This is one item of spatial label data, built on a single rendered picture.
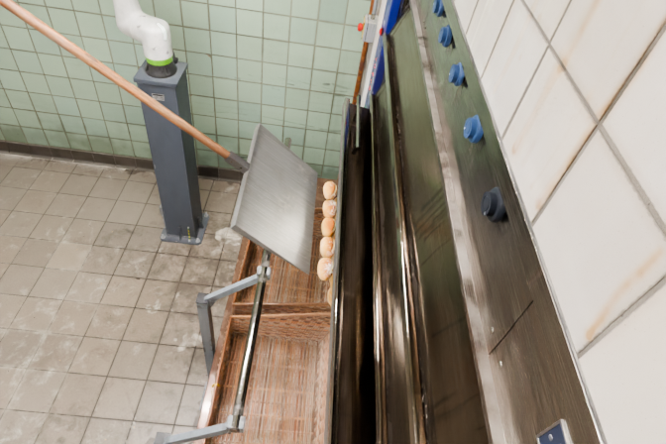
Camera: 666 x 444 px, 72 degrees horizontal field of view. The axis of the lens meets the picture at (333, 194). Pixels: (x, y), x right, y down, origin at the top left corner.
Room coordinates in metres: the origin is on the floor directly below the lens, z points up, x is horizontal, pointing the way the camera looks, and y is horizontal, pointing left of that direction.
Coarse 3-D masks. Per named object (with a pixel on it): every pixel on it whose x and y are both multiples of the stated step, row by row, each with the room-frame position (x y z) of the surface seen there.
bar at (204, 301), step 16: (288, 144) 1.55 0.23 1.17; (224, 288) 0.87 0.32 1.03; (240, 288) 0.86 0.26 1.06; (256, 288) 0.80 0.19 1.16; (208, 304) 0.85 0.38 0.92; (256, 304) 0.74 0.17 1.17; (208, 320) 0.84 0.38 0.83; (256, 320) 0.69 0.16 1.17; (208, 336) 0.84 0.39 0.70; (256, 336) 0.64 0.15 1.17; (208, 352) 0.84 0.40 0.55; (208, 368) 0.84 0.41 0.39; (240, 384) 0.49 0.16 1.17; (240, 400) 0.45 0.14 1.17; (240, 416) 0.41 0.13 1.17; (160, 432) 0.40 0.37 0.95; (192, 432) 0.39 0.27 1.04; (208, 432) 0.38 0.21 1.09; (224, 432) 0.38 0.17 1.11; (240, 432) 0.38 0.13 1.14
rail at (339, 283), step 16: (336, 272) 0.74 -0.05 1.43; (336, 288) 0.68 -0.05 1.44; (336, 304) 0.63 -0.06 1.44; (336, 320) 0.59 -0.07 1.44; (336, 336) 0.54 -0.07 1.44; (336, 352) 0.50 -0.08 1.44; (336, 368) 0.47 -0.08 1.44; (336, 384) 0.43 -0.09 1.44; (336, 400) 0.39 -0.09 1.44; (336, 416) 0.36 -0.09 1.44; (336, 432) 0.33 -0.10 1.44
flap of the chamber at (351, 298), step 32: (352, 128) 1.42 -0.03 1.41; (352, 160) 1.24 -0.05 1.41; (352, 192) 1.07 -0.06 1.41; (352, 224) 0.94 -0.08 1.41; (352, 256) 0.82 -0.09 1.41; (352, 288) 0.71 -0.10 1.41; (352, 320) 0.61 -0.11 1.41; (352, 352) 0.53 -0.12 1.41; (352, 384) 0.45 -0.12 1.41; (352, 416) 0.38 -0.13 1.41
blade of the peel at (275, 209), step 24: (264, 144) 1.42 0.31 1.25; (264, 168) 1.29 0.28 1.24; (288, 168) 1.40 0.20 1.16; (240, 192) 1.10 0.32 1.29; (264, 192) 1.18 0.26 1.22; (288, 192) 1.27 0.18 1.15; (312, 192) 1.38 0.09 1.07; (240, 216) 1.01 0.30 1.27; (264, 216) 1.08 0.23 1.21; (288, 216) 1.16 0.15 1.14; (312, 216) 1.25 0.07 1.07; (264, 240) 0.98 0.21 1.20; (288, 240) 1.05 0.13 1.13
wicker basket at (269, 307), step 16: (320, 208) 1.53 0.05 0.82; (320, 240) 1.52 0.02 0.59; (256, 256) 1.34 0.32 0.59; (272, 256) 1.36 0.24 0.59; (320, 256) 1.42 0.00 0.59; (240, 272) 1.14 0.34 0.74; (256, 272) 1.25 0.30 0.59; (272, 272) 1.27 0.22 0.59; (288, 272) 1.29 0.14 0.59; (288, 288) 1.19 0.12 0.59; (304, 288) 1.21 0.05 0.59; (320, 288) 1.23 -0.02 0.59; (240, 304) 0.98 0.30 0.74; (272, 304) 0.98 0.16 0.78; (288, 304) 0.99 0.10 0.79; (304, 304) 0.99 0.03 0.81; (320, 304) 1.00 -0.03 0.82
